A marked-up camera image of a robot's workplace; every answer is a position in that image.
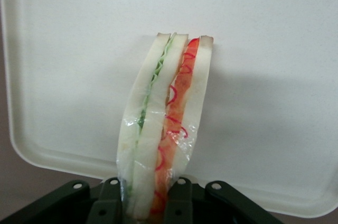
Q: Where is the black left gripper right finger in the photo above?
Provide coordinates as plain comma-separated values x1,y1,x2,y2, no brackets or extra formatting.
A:
163,177,286,224

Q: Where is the cream plastic serving tray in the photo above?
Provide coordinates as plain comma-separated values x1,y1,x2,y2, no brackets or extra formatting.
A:
0,0,338,219

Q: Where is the triangle sandwich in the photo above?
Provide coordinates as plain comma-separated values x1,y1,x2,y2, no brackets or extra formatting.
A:
115,32,215,221

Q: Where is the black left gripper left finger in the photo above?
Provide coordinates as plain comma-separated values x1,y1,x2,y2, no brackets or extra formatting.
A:
0,177,124,224

